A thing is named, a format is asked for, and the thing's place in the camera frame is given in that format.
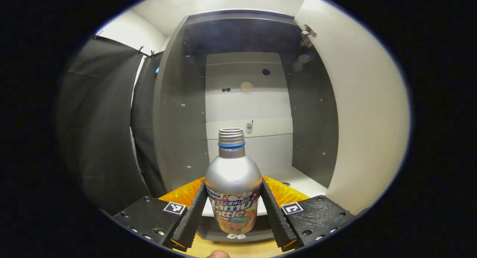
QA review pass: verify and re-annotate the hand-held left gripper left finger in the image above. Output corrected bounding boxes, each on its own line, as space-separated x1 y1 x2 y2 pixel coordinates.
114 177 208 251

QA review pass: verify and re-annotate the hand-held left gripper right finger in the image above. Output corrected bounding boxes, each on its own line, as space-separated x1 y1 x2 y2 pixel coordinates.
260 175 360 251

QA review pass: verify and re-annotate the silver bottle with printed label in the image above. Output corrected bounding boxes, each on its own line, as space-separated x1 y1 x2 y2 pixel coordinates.
205 128 263 235

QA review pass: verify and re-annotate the dark grey cabinet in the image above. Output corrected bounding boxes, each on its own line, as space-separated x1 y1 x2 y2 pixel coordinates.
152 9 340 244

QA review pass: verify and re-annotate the metal cabinet hinge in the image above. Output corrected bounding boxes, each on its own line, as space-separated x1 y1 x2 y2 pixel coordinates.
300 23 318 48

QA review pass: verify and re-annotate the black backdrop cloth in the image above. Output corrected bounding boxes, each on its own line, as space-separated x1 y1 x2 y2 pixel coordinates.
56 35 167 214

